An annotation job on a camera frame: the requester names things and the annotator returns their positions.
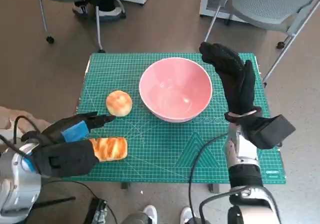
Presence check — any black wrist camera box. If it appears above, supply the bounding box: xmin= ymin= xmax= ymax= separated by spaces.
xmin=31 ymin=138 xmax=101 ymax=179
xmin=247 ymin=114 xmax=297 ymax=150

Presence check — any green cutting mat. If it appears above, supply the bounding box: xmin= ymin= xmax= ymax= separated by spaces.
xmin=58 ymin=53 xmax=288 ymax=185

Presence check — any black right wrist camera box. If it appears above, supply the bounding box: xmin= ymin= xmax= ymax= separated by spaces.
xmin=247 ymin=114 xmax=297 ymax=150

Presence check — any round toy bread bun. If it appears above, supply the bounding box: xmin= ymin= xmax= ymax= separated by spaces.
xmin=105 ymin=90 xmax=133 ymax=117

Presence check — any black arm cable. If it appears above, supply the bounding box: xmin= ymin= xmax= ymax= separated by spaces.
xmin=0 ymin=115 xmax=45 ymax=160
xmin=188 ymin=133 xmax=251 ymax=224

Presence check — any black floor device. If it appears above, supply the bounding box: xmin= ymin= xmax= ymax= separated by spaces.
xmin=83 ymin=198 xmax=111 ymax=224

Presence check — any long braided toy bread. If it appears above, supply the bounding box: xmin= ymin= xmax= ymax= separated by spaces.
xmin=89 ymin=137 xmax=129 ymax=163

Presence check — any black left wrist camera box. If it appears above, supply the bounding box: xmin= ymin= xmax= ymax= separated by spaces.
xmin=31 ymin=138 xmax=101 ymax=179

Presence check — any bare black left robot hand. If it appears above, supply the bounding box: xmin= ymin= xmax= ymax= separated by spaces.
xmin=37 ymin=111 xmax=117 ymax=145

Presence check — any white shoe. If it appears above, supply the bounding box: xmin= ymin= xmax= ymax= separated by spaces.
xmin=180 ymin=207 xmax=196 ymax=224
xmin=142 ymin=205 xmax=158 ymax=224

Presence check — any pink bowl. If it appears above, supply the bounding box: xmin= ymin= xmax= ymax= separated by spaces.
xmin=138 ymin=57 xmax=213 ymax=124

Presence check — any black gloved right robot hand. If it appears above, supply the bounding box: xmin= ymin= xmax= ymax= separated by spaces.
xmin=198 ymin=41 xmax=257 ymax=116

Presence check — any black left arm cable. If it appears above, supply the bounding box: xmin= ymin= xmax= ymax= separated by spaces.
xmin=0 ymin=115 xmax=45 ymax=160

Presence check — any grey mesh chair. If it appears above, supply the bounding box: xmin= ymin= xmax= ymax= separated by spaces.
xmin=203 ymin=0 xmax=320 ymax=87

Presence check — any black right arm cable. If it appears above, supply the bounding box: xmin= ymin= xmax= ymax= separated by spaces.
xmin=188 ymin=133 xmax=251 ymax=224

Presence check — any black flat bar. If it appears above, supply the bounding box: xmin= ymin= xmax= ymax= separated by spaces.
xmin=32 ymin=196 xmax=76 ymax=210

